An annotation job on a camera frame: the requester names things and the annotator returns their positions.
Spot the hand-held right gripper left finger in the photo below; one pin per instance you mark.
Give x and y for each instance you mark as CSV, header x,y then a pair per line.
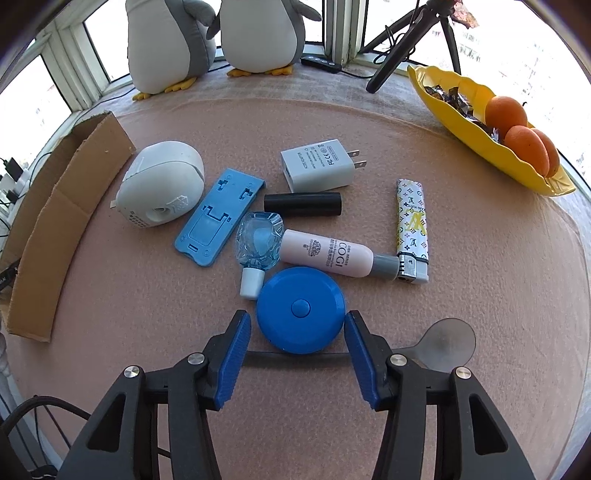
x,y
233,360

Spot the checked cloth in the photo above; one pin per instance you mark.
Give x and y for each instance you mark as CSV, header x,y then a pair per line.
x,y
277,87

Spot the white patterned lighter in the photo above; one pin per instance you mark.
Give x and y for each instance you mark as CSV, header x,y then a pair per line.
x,y
412,221

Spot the pile of wrapped candies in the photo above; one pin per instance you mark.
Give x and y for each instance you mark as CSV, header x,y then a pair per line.
x,y
455,101

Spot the grey plastic spoon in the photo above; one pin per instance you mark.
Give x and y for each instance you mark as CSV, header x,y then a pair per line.
x,y
448,344

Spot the yellow dish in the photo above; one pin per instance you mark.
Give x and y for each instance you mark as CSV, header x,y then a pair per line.
x,y
466,134

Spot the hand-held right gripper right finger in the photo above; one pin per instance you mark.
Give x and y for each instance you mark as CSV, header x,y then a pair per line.
x,y
362,364

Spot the orange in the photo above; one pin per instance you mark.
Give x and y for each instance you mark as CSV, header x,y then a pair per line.
x,y
526,150
505,115
551,154

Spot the blue round tape measure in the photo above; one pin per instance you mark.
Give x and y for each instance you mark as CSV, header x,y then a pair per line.
x,y
295,323

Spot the white plug-in heater device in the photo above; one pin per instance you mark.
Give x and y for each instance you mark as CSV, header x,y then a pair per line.
x,y
157,180

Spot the black inline remote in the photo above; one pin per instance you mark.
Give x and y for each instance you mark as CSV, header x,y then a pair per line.
x,y
321,62

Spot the black cylinder tube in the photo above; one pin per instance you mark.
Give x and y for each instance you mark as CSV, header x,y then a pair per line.
x,y
302,204

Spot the white window frame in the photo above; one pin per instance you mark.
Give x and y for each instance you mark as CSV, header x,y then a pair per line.
x,y
339,27

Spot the blue folding phone stand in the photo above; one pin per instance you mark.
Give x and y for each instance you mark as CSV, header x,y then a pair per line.
x,y
207,226

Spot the cardboard box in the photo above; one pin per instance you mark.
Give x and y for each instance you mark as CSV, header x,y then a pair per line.
x,y
46,240

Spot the large penguin plush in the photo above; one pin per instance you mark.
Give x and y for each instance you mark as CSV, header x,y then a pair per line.
x,y
161,41

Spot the black power adapter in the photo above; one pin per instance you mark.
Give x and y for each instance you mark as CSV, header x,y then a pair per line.
x,y
13,168

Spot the white USB wall charger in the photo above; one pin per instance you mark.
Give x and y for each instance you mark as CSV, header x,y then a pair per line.
x,y
314,164

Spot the pink bottle with grey cap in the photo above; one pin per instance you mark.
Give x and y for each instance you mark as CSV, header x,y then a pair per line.
x,y
323,254

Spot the white power strip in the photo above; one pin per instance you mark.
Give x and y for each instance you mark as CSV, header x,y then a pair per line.
x,y
18,189

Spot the small penguin plush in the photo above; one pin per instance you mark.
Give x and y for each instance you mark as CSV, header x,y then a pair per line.
x,y
263,32

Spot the black tripod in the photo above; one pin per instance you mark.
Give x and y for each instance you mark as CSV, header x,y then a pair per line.
x,y
381,76

